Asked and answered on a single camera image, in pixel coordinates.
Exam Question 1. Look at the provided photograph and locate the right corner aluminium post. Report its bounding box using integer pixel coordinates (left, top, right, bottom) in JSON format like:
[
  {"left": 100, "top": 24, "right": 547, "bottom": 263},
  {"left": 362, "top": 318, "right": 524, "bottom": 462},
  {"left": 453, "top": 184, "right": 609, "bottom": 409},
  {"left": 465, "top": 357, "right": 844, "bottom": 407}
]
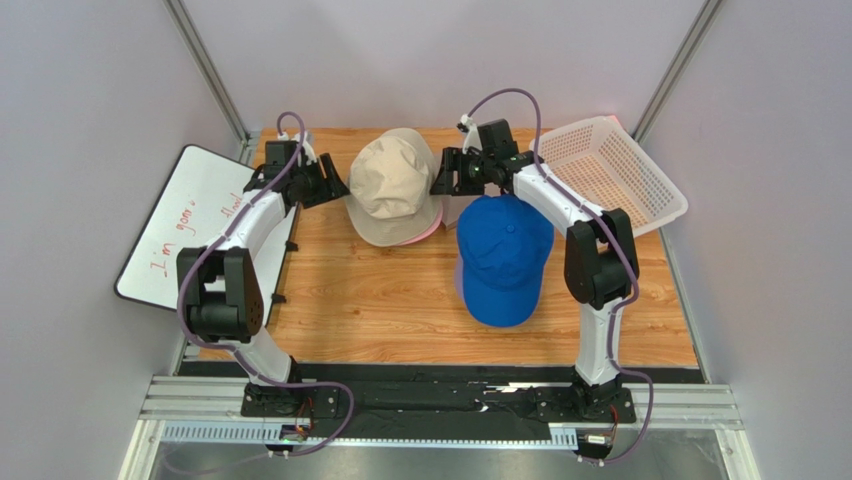
[{"left": 632, "top": 0, "right": 726, "bottom": 144}]

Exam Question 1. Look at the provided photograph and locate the lavender baseball cap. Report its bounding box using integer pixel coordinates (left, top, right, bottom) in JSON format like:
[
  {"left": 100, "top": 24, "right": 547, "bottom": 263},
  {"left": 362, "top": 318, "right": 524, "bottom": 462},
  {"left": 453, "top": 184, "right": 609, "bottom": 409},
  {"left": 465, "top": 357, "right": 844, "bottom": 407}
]
[{"left": 453, "top": 256, "right": 466, "bottom": 304}]

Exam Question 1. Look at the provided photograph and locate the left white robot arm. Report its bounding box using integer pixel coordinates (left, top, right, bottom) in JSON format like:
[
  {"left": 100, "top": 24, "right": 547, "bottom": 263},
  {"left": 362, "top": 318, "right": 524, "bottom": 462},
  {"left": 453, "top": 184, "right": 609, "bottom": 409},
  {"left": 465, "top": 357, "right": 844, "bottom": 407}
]
[{"left": 176, "top": 134, "right": 349, "bottom": 416}]

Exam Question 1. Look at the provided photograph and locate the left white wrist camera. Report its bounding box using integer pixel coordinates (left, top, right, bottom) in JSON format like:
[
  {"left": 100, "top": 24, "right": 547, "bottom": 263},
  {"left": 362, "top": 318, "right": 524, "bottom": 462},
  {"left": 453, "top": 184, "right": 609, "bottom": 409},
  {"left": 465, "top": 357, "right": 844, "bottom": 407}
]
[{"left": 277, "top": 130, "right": 319, "bottom": 169}]

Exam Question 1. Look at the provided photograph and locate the white whiteboard with red writing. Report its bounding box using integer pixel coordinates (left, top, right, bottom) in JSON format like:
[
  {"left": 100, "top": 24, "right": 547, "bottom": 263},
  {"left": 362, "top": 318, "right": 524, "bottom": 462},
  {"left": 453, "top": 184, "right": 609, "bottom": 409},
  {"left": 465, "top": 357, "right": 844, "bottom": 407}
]
[{"left": 113, "top": 144, "right": 301, "bottom": 314}]

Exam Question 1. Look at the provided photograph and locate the pink bucket hat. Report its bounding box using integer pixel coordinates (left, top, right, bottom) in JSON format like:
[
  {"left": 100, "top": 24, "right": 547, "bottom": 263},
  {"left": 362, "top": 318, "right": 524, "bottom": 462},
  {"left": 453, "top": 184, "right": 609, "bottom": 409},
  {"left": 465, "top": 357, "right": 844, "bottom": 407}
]
[{"left": 399, "top": 207, "right": 444, "bottom": 246}]

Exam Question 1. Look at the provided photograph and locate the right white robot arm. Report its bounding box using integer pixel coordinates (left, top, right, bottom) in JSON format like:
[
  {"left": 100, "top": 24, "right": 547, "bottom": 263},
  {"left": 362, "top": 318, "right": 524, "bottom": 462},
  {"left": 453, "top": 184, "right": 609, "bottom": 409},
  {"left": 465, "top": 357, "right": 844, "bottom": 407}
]
[{"left": 432, "top": 115, "right": 644, "bottom": 419}]

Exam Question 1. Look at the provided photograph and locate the corner aluminium post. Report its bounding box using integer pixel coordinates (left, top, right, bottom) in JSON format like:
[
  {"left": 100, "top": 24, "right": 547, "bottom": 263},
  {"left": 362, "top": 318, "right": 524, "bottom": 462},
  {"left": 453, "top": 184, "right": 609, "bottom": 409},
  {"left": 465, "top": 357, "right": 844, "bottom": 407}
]
[
  {"left": 632, "top": 0, "right": 726, "bottom": 144},
  {"left": 163, "top": 0, "right": 251, "bottom": 146}
]

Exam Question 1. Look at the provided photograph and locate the white plastic basket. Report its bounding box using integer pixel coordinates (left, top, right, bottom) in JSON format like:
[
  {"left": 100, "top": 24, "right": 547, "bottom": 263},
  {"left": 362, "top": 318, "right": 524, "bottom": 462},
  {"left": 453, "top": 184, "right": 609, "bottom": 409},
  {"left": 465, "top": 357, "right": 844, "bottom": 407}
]
[{"left": 539, "top": 116, "right": 689, "bottom": 237}]

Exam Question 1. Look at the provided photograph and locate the aluminium frame rail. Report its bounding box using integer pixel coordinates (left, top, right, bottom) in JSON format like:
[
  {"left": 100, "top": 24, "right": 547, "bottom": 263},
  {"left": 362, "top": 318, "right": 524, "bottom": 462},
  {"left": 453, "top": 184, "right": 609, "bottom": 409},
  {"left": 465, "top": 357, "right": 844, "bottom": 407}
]
[{"left": 118, "top": 376, "right": 760, "bottom": 479}]

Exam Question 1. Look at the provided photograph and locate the blue hat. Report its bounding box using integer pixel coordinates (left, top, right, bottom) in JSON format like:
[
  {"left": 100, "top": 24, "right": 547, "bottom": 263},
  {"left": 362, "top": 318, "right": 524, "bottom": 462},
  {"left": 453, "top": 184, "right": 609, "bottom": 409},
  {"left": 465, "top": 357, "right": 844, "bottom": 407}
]
[{"left": 456, "top": 195, "right": 555, "bottom": 328}]

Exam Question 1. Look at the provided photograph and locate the grey flat board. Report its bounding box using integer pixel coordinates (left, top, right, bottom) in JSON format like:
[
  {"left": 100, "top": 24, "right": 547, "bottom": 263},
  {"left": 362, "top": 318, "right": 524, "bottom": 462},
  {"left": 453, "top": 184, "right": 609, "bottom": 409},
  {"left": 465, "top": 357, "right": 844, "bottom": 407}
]
[{"left": 442, "top": 196, "right": 469, "bottom": 230}]

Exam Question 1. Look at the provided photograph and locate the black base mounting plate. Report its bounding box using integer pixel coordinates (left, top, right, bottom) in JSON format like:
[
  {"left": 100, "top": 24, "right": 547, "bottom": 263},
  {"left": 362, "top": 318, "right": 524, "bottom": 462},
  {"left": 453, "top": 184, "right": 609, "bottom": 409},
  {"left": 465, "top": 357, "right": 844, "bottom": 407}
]
[{"left": 240, "top": 363, "right": 644, "bottom": 441}]

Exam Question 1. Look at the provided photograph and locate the beige bucket hat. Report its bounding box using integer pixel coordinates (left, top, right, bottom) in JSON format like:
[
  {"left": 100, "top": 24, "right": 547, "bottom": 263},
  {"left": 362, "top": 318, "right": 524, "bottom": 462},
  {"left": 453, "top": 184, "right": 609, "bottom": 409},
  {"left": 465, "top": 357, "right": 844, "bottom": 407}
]
[{"left": 344, "top": 128, "right": 442, "bottom": 247}]

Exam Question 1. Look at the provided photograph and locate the left corner aluminium post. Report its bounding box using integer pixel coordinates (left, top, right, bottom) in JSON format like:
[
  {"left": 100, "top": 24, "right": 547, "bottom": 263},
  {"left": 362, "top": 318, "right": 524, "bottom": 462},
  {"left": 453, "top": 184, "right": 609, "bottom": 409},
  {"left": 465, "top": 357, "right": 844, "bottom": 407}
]
[{"left": 163, "top": 0, "right": 251, "bottom": 146}]

